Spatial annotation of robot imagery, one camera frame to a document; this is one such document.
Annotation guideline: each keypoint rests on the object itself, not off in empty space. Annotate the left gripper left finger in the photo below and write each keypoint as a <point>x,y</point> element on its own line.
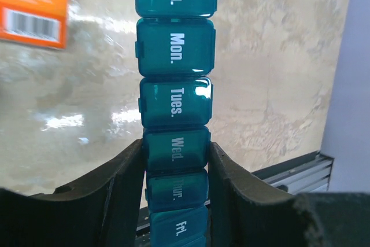
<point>100,208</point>

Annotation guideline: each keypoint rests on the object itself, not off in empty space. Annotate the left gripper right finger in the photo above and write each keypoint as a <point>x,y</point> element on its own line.
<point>246,211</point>

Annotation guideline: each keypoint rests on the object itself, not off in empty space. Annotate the teal weekly pill organizer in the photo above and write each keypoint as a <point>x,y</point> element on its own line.
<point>175,49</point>

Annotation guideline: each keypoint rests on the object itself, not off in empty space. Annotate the orange cardboard box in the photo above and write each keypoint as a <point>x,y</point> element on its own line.
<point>40,23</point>

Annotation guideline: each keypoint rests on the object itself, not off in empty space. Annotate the aluminium rail frame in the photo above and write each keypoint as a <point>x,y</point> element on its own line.
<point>300,171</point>

